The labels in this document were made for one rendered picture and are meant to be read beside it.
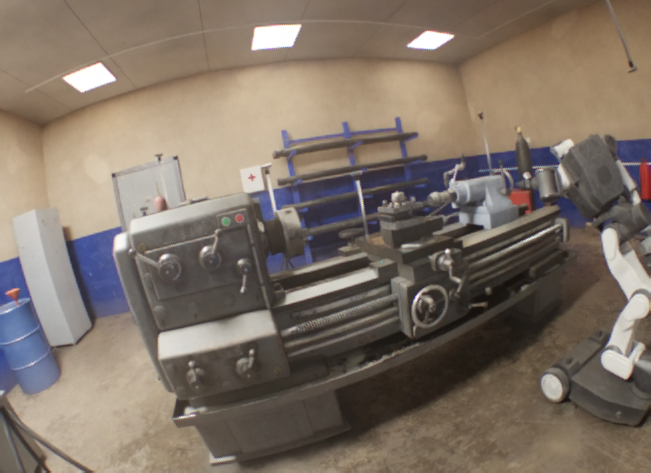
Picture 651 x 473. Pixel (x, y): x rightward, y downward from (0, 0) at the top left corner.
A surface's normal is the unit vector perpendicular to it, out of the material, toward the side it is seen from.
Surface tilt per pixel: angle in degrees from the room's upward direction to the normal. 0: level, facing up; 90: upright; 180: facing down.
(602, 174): 75
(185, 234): 90
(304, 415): 90
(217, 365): 90
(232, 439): 90
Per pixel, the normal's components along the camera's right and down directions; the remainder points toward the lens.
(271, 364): 0.29, 0.10
